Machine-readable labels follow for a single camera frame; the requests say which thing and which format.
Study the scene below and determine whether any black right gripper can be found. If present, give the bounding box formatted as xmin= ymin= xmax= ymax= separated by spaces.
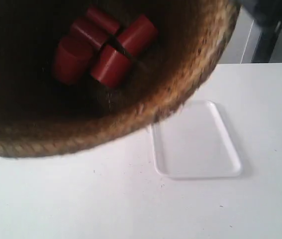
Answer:
xmin=239 ymin=0 xmax=282 ymax=35

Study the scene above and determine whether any brown woven basket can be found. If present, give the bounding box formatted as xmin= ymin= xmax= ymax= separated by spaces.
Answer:
xmin=0 ymin=0 xmax=240 ymax=158

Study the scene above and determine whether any red cylinder right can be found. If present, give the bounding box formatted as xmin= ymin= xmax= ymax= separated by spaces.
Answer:
xmin=117 ymin=14 xmax=158 ymax=57

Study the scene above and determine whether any red cylinder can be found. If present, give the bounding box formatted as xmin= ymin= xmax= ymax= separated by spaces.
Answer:
xmin=85 ymin=6 xmax=120 ymax=35
xmin=90 ymin=45 xmax=132 ymax=88
xmin=70 ymin=17 xmax=109 ymax=50
xmin=52 ymin=35 xmax=94 ymax=85
xmin=117 ymin=14 xmax=158 ymax=57

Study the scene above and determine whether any red cylinder top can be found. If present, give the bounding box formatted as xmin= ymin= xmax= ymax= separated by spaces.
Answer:
xmin=85 ymin=6 xmax=120 ymax=35

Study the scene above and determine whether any red cylinder bottom centre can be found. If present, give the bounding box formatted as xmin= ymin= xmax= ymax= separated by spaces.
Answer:
xmin=90 ymin=45 xmax=132 ymax=88

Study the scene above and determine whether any red cylinder upper left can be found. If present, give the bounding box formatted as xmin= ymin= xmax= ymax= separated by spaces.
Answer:
xmin=70 ymin=17 xmax=109 ymax=50

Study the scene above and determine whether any red cylinder lower left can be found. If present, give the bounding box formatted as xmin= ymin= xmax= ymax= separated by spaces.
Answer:
xmin=52 ymin=35 xmax=94 ymax=85

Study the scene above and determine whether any white rectangular plastic tray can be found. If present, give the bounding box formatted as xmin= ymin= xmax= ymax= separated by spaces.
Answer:
xmin=151 ymin=101 xmax=242 ymax=180

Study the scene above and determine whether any dark vertical post background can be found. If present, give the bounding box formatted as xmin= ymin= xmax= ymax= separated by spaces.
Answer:
xmin=251 ymin=22 xmax=282 ymax=63

